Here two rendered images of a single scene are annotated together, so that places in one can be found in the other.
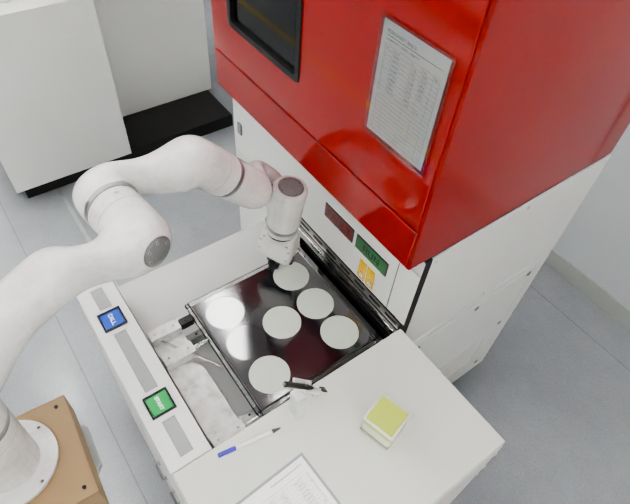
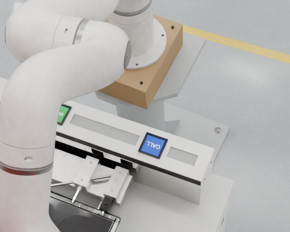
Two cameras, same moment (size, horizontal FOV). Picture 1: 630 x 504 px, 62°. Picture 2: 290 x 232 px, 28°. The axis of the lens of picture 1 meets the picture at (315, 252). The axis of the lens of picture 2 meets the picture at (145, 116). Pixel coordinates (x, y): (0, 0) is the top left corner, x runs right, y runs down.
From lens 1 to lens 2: 1.29 m
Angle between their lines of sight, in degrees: 70
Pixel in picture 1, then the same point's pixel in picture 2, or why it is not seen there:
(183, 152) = (18, 71)
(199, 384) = (55, 166)
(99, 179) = (92, 31)
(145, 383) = (81, 120)
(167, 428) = not seen: hidden behind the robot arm
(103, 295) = (184, 161)
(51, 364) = not seen: outside the picture
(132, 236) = (19, 9)
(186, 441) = not seen: hidden behind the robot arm
